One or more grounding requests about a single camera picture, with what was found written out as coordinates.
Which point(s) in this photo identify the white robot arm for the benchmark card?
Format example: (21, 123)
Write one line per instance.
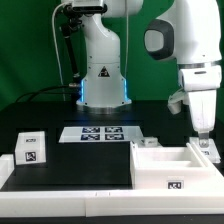
(188, 32)

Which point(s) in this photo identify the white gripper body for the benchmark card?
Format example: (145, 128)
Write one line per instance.
(202, 106)

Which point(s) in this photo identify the white cabinet body box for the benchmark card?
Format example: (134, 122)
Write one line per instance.
(169, 167)

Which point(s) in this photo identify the white cabinet top block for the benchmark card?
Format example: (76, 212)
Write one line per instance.
(30, 148)

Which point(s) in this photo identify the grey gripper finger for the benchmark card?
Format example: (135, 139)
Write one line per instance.
(203, 139)

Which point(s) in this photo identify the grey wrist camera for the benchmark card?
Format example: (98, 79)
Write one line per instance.
(175, 101)

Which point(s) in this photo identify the white sheet with markers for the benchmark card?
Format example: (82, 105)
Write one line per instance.
(100, 134)

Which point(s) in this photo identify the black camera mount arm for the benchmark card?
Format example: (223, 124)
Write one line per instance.
(70, 36)

